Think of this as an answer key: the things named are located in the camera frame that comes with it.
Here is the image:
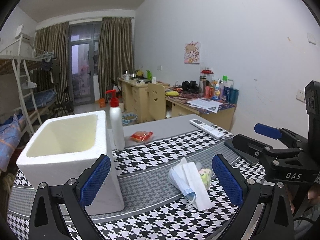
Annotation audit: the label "floral tissue pack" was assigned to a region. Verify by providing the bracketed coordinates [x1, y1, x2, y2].
[195, 162, 213, 190]

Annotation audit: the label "white tissue paper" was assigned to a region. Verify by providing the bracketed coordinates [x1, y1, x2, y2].
[168, 158, 213, 211]

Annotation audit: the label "blue face mask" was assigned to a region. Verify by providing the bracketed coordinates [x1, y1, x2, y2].
[171, 178, 196, 208]

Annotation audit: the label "black smartphone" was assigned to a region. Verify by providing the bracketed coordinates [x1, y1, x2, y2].
[224, 138, 259, 166]

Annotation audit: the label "white remote control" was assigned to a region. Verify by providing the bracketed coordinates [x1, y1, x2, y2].
[189, 119, 224, 139]

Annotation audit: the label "papers on desk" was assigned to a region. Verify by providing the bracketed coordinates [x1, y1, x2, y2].
[187, 98, 222, 113]

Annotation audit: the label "white styrofoam box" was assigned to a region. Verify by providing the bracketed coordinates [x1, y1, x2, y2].
[15, 109, 125, 216]

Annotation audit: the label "houndstooth table mat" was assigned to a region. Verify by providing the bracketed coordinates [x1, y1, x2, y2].
[6, 129, 276, 240]

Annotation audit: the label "blue plaid quilt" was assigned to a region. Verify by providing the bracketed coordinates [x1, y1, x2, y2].
[1, 114, 26, 172]

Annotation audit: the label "black folding chair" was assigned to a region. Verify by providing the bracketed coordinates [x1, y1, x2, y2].
[57, 86, 74, 116]

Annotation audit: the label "white lotion pump bottle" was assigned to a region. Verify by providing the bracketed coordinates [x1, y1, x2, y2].
[105, 89, 125, 151]

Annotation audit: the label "red snack packet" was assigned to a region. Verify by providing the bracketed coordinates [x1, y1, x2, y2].
[130, 131, 153, 142]

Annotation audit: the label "wooden chair smiley back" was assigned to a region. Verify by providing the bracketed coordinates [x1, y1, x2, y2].
[148, 83, 167, 120]

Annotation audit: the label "blue waste bin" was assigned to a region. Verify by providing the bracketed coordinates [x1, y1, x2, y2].
[122, 113, 138, 126]

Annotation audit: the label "white metal bunk bed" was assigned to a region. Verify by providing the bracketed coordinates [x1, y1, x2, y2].
[1, 37, 57, 136]

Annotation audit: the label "wooden desk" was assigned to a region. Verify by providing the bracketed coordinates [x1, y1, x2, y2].
[118, 78, 236, 131]

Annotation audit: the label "brown curtain right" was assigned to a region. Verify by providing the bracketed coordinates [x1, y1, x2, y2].
[98, 17, 134, 98]

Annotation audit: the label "brown curtain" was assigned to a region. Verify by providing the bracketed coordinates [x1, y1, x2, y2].
[98, 17, 134, 98]
[34, 22, 69, 101]

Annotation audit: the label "brown curtain left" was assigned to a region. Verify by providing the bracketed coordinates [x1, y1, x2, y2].
[34, 22, 69, 101]

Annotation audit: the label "glass balcony door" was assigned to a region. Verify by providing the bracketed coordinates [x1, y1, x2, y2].
[68, 22, 101, 106]

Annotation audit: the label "white air conditioner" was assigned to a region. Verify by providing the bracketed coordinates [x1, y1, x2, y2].
[15, 25, 34, 42]

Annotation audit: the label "wall power socket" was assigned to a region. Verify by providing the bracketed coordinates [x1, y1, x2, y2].
[296, 89, 305, 102]

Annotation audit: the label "anime girl wall poster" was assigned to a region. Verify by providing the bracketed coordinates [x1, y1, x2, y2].
[184, 41, 201, 64]

